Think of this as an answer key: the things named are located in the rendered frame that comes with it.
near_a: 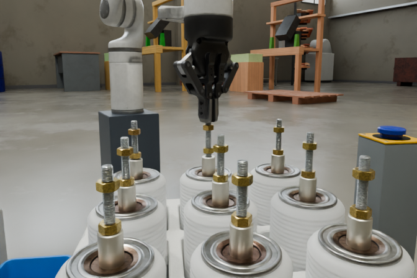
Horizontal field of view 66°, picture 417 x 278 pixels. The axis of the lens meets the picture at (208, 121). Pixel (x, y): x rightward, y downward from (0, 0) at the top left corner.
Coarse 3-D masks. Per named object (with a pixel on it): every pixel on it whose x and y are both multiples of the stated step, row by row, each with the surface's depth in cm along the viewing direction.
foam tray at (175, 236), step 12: (168, 204) 59; (168, 216) 54; (168, 228) 50; (180, 228) 59; (264, 228) 50; (84, 240) 46; (168, 240) 46; (180, 240) 46; (168, 252) 47; (180, 252) 43; (168, 264) 47; (180, 264) 40; (168, 276) 47; (180, 276) 38; (300, 276) 38
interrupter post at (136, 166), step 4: (132, 160) 51; (136, 160) 51; (140, 160) 51; (132, 164) 51; (136, 164) 51; (140, 164) 51; (132, 168) 51; (136, 168) 51; (140, 168) 51; (132, 172) 51; (136, 172) 51; (140, 172) 51; (132, 176) 51; (136, 176) 51; (140, 176) 51
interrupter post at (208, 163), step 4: (204, 156) 53; (212, 156) 53; (204, 160) 52; (208, 160) 52; (212, 160) 52; (204, 164) 52; (208, 164) 52; (212, 164) 52; (204, 168) 52; (208, 168) 52; (212, 168) 52; (204, 172) 53; (208, 172) 52; (212, 172) 52
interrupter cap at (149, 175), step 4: (144, 168) 55; (148, 168) 55; (120, 172) 54; (144, 172) 54; (148, 172) 54; (152, 172) 54; (156, 172) 53; (116, 176) 51; (120, 176) 51; (144, 176) 52; (148, 176) 52; (152, 176) 51; (156, 176) 51; (136, 180) 49; (140, 180) 49; (144, 180) 50; (148, 180) 49; (152, 180) 50; (136, 184) 48
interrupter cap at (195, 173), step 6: (192, 168) 55; (198, 168) 55; (216, 168) 55; (186, 174) 52; (192, 174) 52; (198, 174) 53; (228, 174) 52; (198, 180) 50; (204, 180) 50; (210, 180) 50
